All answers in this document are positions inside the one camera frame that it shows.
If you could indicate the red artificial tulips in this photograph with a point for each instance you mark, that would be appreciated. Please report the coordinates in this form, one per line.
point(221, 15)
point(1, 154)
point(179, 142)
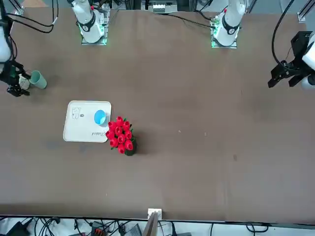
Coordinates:
point(120, 137)

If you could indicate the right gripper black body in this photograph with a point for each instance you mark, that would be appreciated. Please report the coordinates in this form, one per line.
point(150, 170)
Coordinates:
point(8, 72)

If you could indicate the black box device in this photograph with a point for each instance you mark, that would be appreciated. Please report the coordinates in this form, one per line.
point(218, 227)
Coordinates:
point(17, 229)

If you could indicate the silver corner bracket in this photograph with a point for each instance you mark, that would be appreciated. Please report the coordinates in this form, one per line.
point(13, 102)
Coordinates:
point(302, 16)
point(19, 11)

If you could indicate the aluminium frame post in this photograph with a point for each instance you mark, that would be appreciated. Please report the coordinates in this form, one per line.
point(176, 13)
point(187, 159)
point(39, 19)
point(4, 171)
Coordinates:
point(151, 226)

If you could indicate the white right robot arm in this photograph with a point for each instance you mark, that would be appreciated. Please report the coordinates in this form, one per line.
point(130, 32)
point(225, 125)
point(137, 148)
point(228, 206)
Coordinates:
point(89, 24)

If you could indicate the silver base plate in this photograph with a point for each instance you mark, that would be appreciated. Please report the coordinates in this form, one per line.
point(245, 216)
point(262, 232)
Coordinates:
point(224, 46)
point(98, 43)

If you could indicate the white printed tray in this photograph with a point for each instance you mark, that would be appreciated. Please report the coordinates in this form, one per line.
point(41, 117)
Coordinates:
point(81, 127)

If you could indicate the ribbed dark power adapter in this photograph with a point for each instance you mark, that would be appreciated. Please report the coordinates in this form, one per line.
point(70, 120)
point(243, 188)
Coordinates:
point(135, 231)

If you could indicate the small white cup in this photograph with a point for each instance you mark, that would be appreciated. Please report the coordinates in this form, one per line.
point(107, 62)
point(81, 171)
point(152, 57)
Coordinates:
point(24, 83)

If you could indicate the small blue cup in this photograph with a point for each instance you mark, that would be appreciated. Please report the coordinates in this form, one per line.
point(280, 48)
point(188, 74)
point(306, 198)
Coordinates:
point(100, 117)

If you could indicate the small green cup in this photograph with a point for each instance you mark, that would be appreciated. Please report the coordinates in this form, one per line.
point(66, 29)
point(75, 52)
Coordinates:
point(39, 82)

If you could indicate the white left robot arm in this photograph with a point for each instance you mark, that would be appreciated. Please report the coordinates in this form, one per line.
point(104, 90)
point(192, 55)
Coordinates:
point(230, 22)

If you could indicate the orange black connector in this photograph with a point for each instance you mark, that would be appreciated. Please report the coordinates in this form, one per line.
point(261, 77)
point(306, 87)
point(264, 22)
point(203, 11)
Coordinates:
point(99, 231)

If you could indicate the white power strip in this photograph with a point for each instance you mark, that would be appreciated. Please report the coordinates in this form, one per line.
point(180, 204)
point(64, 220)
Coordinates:
point(158, 8)

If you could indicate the black cylindrical vase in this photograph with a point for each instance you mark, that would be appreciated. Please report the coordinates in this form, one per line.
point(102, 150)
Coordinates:
point(131, 151)

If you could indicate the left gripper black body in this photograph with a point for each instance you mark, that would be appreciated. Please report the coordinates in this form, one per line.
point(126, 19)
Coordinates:
point(301, 43)

